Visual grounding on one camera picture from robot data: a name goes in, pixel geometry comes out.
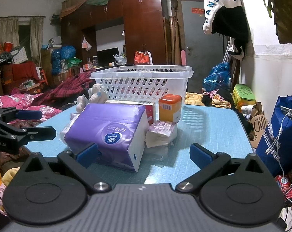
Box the dark red wooden wardrobe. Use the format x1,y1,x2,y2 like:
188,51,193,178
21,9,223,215
61,0,172,65

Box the brown paper bag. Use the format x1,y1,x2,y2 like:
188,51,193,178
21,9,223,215
248,102,268,149

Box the green yellow box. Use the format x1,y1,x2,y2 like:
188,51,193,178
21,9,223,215
232,84,256,110

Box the blue shopping bag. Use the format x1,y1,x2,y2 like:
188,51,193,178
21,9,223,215
256,96,292,177

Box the beige curtains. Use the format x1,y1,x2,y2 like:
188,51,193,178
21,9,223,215
0,16,44,67

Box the white black hanging jacket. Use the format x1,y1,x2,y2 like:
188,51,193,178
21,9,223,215
203,0,249,60

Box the small pink tissue pack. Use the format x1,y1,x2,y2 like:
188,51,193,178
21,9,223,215
145,121,178,148

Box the orange medicine box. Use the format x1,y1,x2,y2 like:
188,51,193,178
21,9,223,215
159,94,182,123

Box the blue plastic bag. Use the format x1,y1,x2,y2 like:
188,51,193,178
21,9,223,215
203,62,231,92

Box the purple tissue pack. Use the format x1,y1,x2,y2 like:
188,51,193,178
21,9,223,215
64,103,149,173

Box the pink floral quilt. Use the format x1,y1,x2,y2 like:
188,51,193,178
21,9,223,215
0,93,61,122

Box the red white hanging bag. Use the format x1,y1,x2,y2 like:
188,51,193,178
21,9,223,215
133,51,153,66

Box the red plaid blanket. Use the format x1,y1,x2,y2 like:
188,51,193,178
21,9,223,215
31,69,96,109

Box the white charging cable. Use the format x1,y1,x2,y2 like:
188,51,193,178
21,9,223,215
265,109,292,199

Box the grey metal door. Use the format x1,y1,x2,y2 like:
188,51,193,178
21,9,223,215
181,0,225,93

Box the plush toy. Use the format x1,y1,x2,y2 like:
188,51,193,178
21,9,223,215
74,83,108,114

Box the orange yellow capsule box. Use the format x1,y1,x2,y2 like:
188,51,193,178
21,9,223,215
106,100,156,126

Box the white plastic laundry basket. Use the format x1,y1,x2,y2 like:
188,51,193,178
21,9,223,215
90,64,194,103

